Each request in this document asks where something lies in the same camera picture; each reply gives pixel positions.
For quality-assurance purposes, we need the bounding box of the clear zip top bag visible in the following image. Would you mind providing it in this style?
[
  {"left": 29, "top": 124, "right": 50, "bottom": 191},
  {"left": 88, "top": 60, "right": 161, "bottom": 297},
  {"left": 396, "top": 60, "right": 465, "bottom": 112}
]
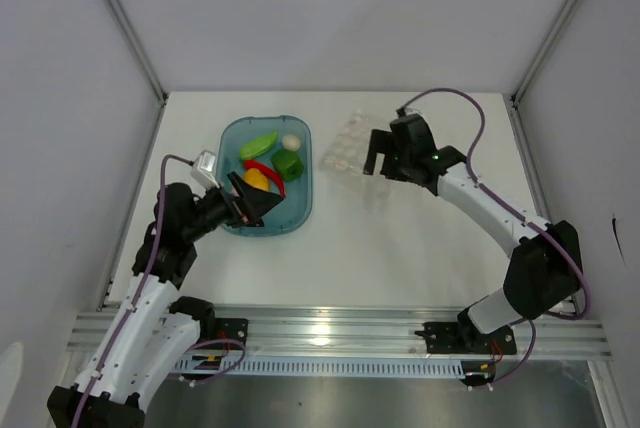
[{"left": 318, "top": 109, "right": 392, "bottom": 197}]

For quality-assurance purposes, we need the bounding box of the green bell pepper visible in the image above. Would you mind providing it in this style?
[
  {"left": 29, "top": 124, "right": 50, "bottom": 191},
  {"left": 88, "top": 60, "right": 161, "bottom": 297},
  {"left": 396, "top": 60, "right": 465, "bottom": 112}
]
[{"left": 271, "top": 149, "right": 304, "bottom": 181}]

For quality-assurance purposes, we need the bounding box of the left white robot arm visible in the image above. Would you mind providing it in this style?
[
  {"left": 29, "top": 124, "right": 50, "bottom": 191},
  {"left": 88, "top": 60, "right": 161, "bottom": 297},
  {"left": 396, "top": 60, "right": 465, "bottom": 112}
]
[{"left": 47, "top": 172, "right": 283, "bottom": 427}]

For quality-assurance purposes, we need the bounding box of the white egg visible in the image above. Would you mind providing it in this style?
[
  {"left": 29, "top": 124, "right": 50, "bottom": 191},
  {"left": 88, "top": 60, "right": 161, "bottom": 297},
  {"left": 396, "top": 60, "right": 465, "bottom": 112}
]
[{"left": 281, "top": 134, "right": 302, "bottom": 152}]

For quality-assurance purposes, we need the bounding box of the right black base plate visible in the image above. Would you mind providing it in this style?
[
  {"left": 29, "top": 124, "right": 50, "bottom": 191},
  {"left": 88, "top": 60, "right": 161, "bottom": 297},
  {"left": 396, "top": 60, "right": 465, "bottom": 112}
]
[{"left": 414, "top": 321, "right": 517, "bottom": 355}]

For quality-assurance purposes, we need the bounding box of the right aluminium frame post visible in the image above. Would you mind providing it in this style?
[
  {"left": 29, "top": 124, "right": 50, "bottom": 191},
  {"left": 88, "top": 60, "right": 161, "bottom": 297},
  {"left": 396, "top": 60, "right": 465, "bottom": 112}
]
[{"left": 509, "top": 0, "right": 614, "bottom": 104}]

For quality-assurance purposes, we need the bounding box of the light green chayote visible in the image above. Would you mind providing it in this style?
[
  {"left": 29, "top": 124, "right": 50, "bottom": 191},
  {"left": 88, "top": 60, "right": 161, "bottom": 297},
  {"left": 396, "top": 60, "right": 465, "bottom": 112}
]
[{"left": 239, "top": 131, "right": 278, "bottom": 161}]

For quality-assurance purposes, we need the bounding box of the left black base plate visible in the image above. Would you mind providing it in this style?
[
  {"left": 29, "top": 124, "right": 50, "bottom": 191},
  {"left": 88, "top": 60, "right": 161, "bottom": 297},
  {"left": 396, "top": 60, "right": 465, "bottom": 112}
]
[{"left": 213, "top": 318, "right": 249, "bottom": 352}]

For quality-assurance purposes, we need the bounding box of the yellow orange fruit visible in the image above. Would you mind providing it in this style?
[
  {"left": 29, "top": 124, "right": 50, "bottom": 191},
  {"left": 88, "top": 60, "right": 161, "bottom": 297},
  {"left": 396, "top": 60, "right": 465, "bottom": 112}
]
[{"left": 243, "top": 168, "right": 270, "bottom": 192}]

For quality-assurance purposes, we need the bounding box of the aluminium mounting rail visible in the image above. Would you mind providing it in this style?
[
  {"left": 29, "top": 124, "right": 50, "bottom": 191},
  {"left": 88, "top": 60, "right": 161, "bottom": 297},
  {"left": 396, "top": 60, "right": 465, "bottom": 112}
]
[{"left": 67, "top": 305, "right": 614, "bottom": 360}]

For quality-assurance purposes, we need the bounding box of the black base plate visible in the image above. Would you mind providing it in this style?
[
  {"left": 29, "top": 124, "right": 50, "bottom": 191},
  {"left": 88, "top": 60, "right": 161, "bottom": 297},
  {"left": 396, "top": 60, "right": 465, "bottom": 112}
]
[
  {"left": 414, "top": 321, "right": 517, "bottom": 355},
  {"left": 213, "top": 318, "right": 249, "bottom": 352}
]

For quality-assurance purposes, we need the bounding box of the left aluminium frame post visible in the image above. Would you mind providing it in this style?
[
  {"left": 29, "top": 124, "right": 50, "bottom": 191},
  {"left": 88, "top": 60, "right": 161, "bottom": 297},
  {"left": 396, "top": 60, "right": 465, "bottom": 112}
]
[{"left": 74, "top": 0, "right": 169, "bottom": 104}]

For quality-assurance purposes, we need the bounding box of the purple cable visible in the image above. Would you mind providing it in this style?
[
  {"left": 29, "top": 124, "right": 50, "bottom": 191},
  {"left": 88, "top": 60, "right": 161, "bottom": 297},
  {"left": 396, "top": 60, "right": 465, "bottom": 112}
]
[
  {"left": 69, "top": 154, "right": 246, "bottom": 428},
  {"left": 397, "top": 87, "right": 591, "bottom": 389}
]

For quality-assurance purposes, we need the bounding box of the aluminium frame post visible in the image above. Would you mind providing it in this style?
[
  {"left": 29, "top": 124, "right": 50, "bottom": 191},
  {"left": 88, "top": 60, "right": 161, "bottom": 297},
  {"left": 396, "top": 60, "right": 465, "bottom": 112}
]
[
  {"left": 74, "top": 0, "right": 169, "bottom": 104},
  {"left": 509, "top": 0, "right": 614, "bottom": 104}
]

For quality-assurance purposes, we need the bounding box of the blue plastic tray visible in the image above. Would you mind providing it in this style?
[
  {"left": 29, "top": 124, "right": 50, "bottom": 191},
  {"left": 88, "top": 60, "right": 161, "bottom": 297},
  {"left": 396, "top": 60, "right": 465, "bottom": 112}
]
[{"left": 216, "top": 115, "right": 313, "bottom": 237}]

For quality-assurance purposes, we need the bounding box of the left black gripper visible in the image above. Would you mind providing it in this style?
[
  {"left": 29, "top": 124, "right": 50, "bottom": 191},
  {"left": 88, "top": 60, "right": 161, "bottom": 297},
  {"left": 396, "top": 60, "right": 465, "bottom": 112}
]
[{"left": 183, "top": 171, "right": 282, "bottom": 242}]

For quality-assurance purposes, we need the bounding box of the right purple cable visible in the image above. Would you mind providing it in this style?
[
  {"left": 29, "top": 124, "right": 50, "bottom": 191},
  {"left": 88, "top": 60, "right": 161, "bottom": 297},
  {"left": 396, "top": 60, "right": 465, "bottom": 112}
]
[{"left": 397, "top": 87, "right": 591, "bottom": 389}]

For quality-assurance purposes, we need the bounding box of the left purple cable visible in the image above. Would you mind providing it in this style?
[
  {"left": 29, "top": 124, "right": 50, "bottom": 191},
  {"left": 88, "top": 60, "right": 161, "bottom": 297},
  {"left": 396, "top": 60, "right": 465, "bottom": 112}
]
[{"left": 69, "top": 154, "right": 246, "bottom": 428}]

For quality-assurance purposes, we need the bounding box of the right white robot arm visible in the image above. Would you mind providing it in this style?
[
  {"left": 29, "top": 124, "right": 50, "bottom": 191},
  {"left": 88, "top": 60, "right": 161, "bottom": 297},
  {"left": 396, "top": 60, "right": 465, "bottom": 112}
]
[{"left": 363, "top": 114, "right": 583, "bottom": 353}]

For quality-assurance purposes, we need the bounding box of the red chili pepper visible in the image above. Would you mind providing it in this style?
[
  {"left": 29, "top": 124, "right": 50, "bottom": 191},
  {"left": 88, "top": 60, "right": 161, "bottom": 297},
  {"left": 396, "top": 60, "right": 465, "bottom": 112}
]
[{"left": 244, "top": 160, "right": 286, "bottom": 198}]

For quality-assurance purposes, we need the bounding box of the white slotted cable duct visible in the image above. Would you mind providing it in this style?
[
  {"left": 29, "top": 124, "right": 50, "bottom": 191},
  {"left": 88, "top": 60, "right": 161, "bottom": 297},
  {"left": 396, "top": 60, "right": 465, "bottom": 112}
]
[{"left": 169, "top": 353, "right": 469, "bottom": 379}]

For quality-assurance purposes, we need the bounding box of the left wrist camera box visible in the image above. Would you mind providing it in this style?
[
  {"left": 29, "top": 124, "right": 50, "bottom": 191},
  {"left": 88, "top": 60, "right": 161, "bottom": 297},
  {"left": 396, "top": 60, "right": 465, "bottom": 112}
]
[{"left": 190, "top": 150, "right": 220, "bottom": 191}]

